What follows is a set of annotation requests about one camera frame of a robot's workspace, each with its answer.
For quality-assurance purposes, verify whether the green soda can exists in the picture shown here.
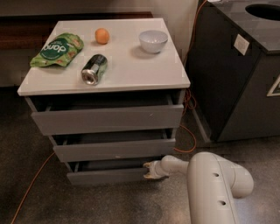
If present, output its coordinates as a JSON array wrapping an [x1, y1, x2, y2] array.
[[81, 54, 108, 85]]

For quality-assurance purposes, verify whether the white label sticker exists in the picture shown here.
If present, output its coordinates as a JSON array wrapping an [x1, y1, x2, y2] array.
[[234, 34, 249, 56]]

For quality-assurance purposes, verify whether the white bowl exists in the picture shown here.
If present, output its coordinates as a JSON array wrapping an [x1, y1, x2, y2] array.
[[139, 30, 168, 53]]

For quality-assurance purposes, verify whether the grey bottom drawer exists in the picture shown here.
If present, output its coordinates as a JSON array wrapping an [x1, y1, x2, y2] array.
[[64, 157, 169, 186]]

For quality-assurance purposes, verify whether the dark waste bin cabinet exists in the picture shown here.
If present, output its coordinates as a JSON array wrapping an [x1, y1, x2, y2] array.
[[185, 0, 280, 142]]

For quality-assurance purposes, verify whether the green snack bag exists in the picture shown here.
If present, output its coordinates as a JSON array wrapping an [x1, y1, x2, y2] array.
[[30, 32, 84, 67]]

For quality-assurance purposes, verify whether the orange fruit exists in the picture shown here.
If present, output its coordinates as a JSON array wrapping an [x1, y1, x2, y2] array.
[[94, 28, 109, 45]]

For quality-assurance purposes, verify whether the grey middle drawer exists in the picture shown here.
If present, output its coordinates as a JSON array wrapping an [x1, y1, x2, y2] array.
[[50, 129, 175, 162]]

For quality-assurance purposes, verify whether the grey top drawer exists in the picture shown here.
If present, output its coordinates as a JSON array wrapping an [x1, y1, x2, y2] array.
[[30, 92, 183, 136]]

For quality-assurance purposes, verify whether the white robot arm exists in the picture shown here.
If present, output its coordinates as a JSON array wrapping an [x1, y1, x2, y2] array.
[[143, 152, 254, 224]]

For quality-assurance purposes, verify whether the grey drawer cabinet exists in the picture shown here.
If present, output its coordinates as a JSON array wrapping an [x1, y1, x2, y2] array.
[[17, 17, 192, 186]]

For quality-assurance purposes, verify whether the orange cable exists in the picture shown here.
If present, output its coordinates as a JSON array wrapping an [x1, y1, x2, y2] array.
[[10, 0, 208, 224]]

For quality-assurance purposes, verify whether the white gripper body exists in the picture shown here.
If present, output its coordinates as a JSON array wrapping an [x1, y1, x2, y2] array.
[[150, 161, 169, 179]]

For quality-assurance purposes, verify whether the grey drawer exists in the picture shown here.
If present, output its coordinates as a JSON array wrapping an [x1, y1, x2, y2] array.
[[64, 157, 169, 186], [50, 129, 175, 162], [30, 92, 183, 136]]

